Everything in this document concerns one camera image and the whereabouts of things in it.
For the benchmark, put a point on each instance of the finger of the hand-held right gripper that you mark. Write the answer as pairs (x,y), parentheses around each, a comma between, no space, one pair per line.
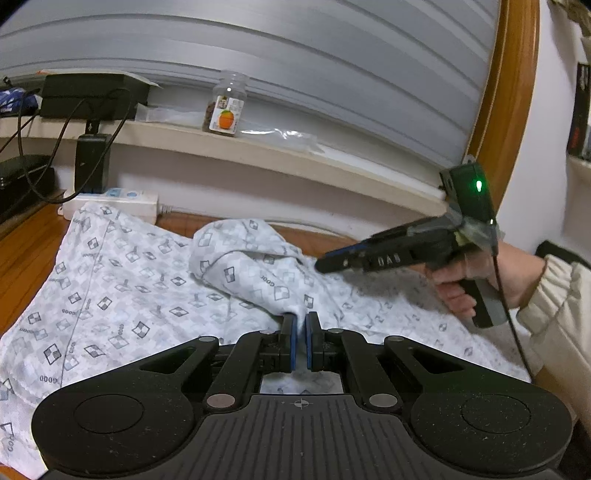
(341,261)

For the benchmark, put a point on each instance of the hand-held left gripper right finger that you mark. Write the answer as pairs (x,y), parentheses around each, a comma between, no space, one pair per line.
(308,348)

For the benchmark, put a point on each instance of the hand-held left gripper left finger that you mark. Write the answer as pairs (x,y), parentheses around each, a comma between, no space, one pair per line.
(293,348)

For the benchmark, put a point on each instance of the white patterned garment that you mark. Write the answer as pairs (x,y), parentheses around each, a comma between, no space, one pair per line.
(138,277)

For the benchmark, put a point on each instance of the person's right forearm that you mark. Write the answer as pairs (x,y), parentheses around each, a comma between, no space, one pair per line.
(563,314)

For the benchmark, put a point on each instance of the person's right hand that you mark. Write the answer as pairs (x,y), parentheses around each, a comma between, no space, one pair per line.
(517,272)

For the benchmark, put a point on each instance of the beige window sill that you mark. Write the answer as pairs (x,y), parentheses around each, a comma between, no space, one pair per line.
(277,157)

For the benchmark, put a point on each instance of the clear plastic bag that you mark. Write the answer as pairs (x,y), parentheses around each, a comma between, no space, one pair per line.
(277,136)

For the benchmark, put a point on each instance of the dark book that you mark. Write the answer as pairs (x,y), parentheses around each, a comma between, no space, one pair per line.
(579,110)

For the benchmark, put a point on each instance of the glass jar with orange label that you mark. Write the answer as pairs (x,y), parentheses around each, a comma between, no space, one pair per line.
(225,106)

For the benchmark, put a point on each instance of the grey window blind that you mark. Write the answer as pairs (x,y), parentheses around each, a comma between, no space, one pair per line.
(277,55)

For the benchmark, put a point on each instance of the white power strip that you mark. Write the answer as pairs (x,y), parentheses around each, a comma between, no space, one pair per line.
(124,201)

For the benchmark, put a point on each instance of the black power adapter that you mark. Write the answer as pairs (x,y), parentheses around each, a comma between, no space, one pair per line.
(92,161)

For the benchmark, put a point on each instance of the black flat box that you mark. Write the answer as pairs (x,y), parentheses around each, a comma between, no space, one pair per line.
(92,94)

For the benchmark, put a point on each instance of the black electronic device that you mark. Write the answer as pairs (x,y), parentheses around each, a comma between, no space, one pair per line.
(23,184)

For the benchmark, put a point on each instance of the blue packet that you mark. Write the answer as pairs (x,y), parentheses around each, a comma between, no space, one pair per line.
(16,99)

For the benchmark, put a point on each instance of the wooden window frame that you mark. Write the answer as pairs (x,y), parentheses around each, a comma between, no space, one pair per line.
(508,92)

